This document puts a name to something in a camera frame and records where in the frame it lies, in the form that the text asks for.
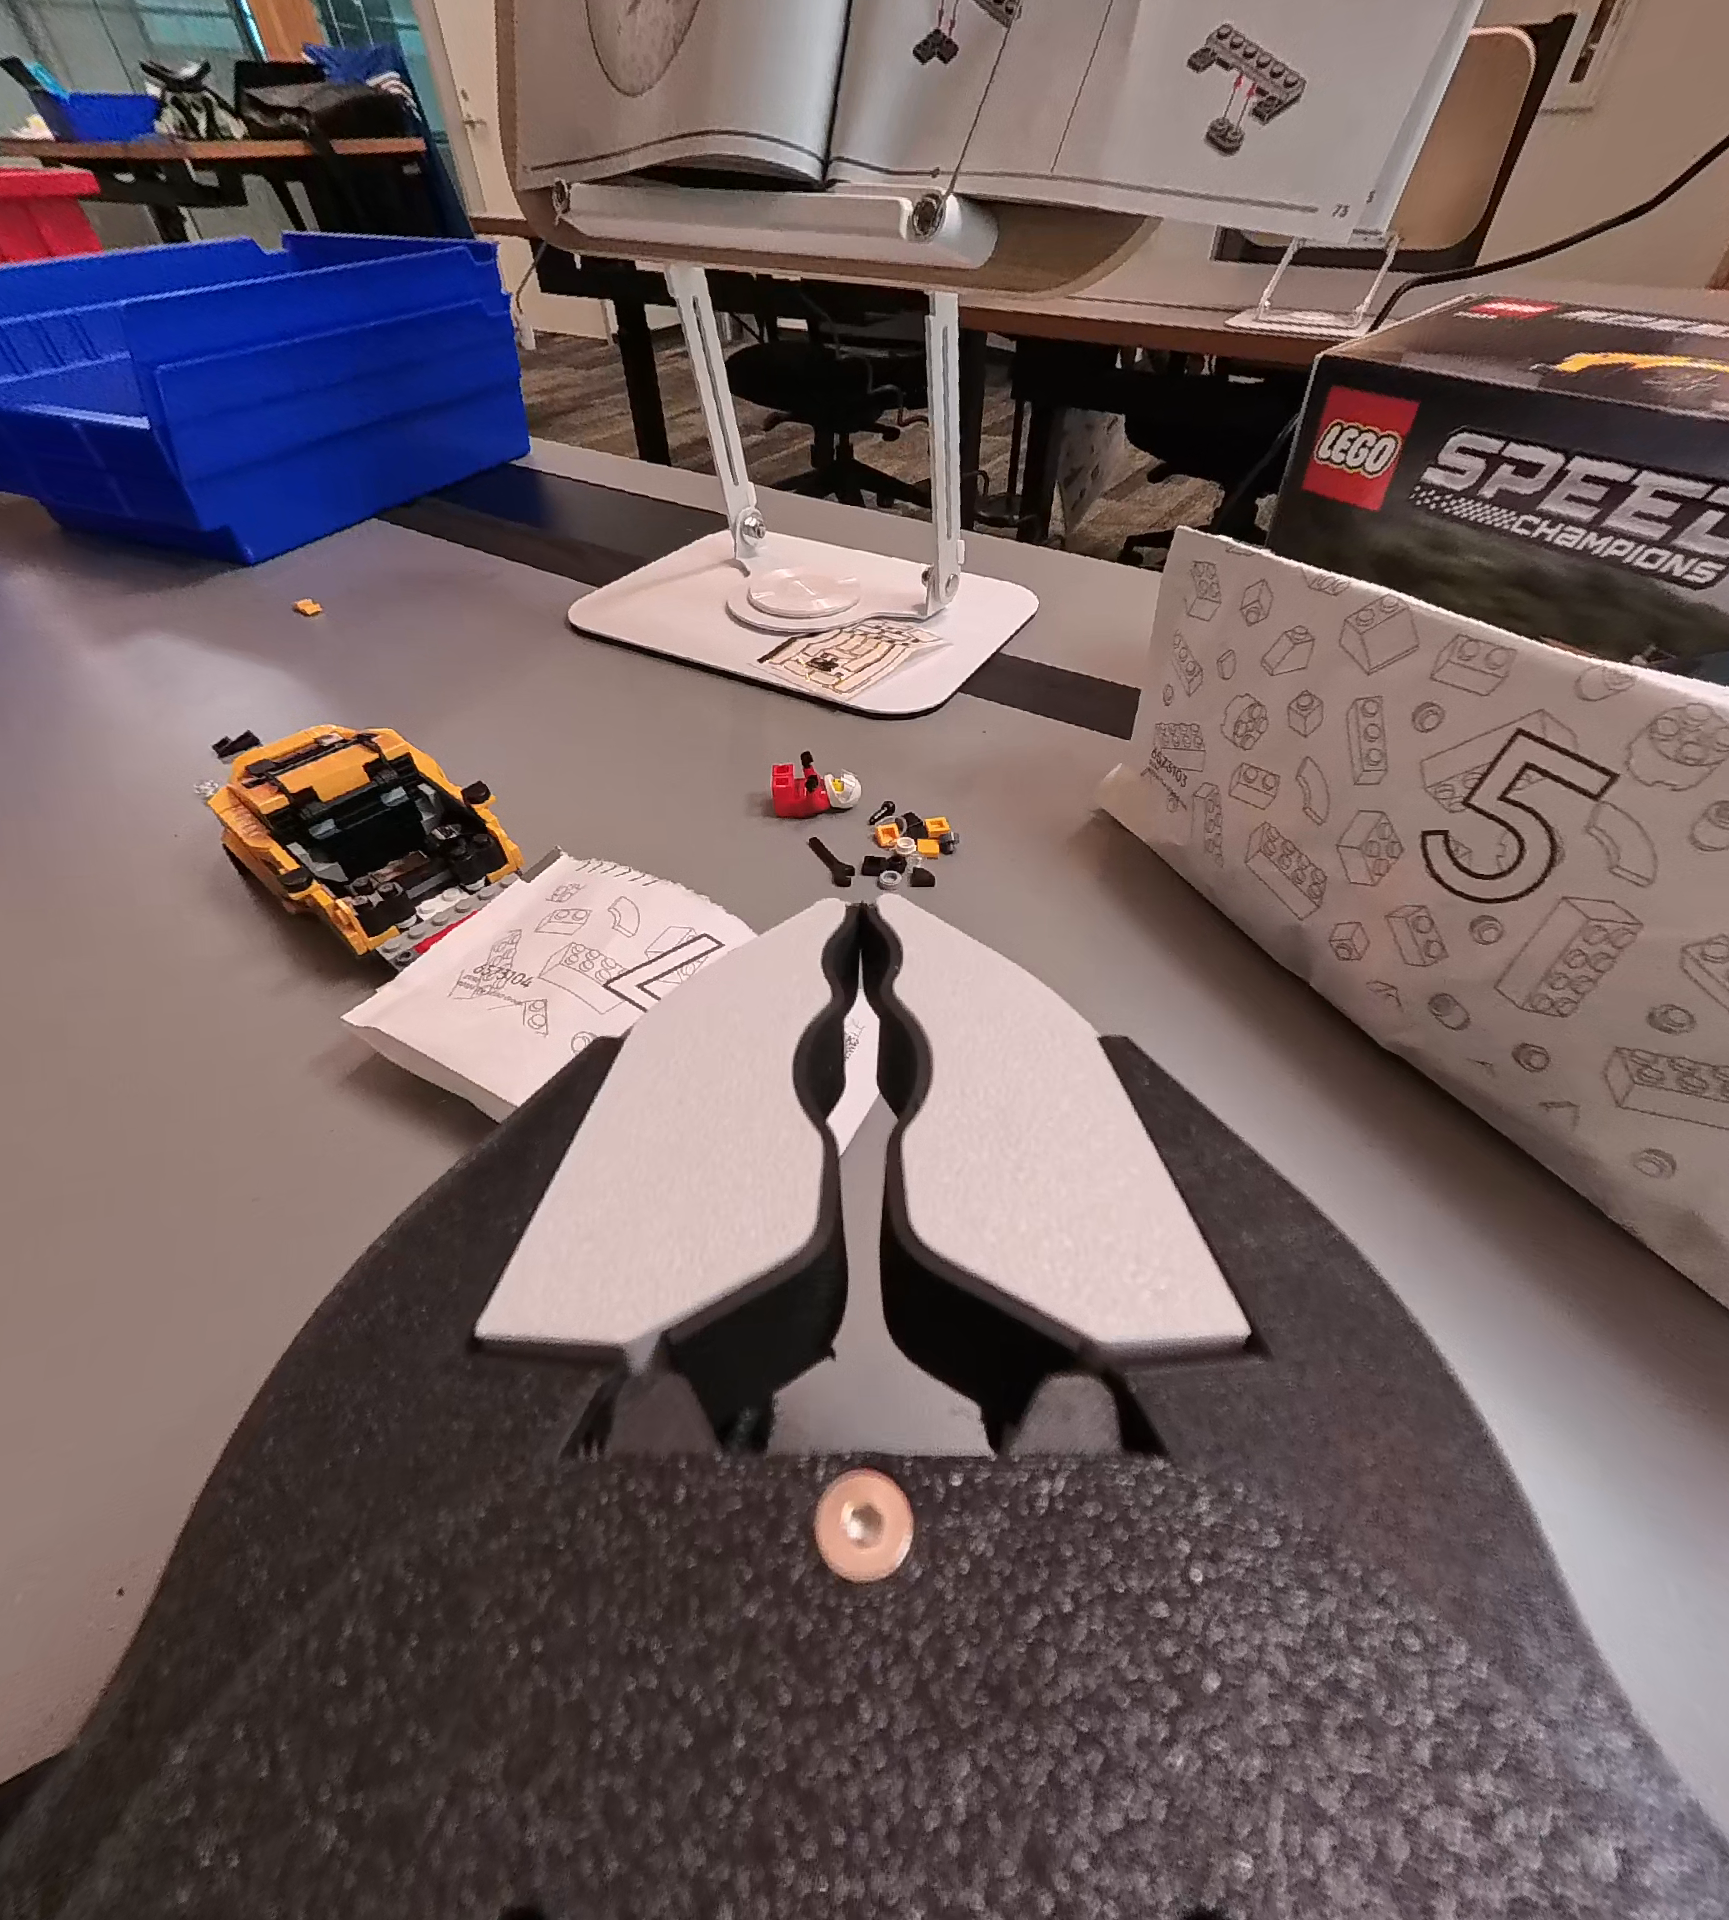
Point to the white toy minifigure helmet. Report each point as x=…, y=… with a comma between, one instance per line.
x=846, y=789

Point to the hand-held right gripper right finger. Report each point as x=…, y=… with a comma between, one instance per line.
x=1075, y=1184

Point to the small group of toy bricks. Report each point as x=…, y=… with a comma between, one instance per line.
x=918, y=840

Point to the black toy wrench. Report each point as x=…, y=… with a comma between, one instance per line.
x=832, y=857

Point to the black toy set box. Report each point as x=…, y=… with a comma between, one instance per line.
x=1554, y=480

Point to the black office chair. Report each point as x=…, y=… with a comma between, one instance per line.
x=820, y=391

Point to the red toy minifigure body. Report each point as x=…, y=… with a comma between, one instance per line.
x=798, y=792

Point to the clear acrylic stand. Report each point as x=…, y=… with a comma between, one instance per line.
x=1313, y=312

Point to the blue plastic bin holding paper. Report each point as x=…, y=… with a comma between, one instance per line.
x=278, y=404

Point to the black bag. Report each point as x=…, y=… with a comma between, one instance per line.
x=320, y=113

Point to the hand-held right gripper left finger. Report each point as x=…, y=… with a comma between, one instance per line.
x=670, y=1171

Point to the brown background desk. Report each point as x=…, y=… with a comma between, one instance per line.
x=1105, y=323

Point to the sticker sheet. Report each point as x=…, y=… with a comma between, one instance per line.
x=854, y=657

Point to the torn white paper bag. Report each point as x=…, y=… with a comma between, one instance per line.
x=505, y=1005

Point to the full white paper bag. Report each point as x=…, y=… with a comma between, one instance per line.
x=1554, y=945

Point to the small blue background bin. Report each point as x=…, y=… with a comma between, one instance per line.
x=99, y=116

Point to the white adjustable stand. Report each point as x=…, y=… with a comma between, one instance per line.
x=805, y=601

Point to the open booklet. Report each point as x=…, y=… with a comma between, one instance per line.
x=746, y=74

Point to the yellow toy brick car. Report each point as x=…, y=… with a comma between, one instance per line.
x=339, y=825

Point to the wooden background table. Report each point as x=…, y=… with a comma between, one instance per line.
x=219, y=146

